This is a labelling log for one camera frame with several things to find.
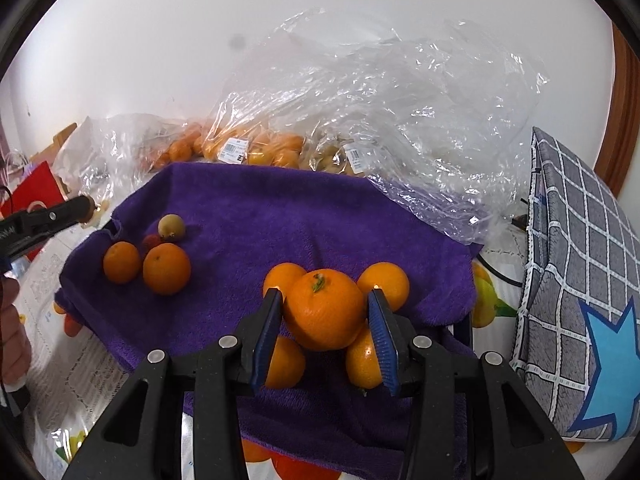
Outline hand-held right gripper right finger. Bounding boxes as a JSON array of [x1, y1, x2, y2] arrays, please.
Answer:
[[367, 289, 583, 480]]

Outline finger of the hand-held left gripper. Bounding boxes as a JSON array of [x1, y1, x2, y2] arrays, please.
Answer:
[[20, 197, 99, 239]]

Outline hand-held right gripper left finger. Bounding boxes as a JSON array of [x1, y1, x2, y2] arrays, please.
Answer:
[[62, 287, 284, 480]]

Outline small orange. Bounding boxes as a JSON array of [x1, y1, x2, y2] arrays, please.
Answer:
[[103, 241, 141, 284], [265, 335, 307, 390], [345, 327, 386, 390]]

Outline large orange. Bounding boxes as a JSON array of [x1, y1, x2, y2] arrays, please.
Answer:
[[283, 269, 366, 352], [142, 242, 192, 296]]

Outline clear bag of yellow fruits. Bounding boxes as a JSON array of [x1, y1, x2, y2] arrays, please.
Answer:
[[304, 130, 373, 176]]

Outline person's left hand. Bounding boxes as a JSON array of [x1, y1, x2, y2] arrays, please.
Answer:
[[0, 275, 32, 386]]

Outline red paper bag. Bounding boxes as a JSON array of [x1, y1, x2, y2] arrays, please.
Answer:
[[10, 160, 66, 261]]

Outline medium orange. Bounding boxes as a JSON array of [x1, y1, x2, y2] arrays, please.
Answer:
[[263, 262, 308, 301], [356, 261, 411, 311]]

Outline tan cardboard box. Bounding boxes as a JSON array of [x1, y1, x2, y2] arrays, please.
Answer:
[[37, 122, 78, 163]]

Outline clear bag of tangerines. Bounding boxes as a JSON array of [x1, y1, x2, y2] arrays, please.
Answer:
[[52, 114, 211, 201]]

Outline small yellow fruit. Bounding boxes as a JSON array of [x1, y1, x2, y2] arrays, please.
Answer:
[[158, 214, 186, 241]]

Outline purple towel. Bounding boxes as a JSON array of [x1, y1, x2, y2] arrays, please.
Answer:
[[54, 161, 485, 476]]

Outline clear bag of oranges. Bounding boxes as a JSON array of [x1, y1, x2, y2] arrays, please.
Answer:
[[200, 95, 307, 168]]

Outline grey checked pillow blue star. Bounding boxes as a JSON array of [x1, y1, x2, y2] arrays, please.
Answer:
[[510, 126, 640, 443]]

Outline crumpled clear plastic bag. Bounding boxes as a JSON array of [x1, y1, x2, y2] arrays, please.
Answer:
[[270, 7, 551, 246]]

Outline brown wooden trim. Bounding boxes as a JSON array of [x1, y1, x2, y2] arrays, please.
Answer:
[[592, 25, 640, 196]]

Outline black power cable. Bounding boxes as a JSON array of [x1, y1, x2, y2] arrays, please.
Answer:
[[475, 252, 523, 288]]

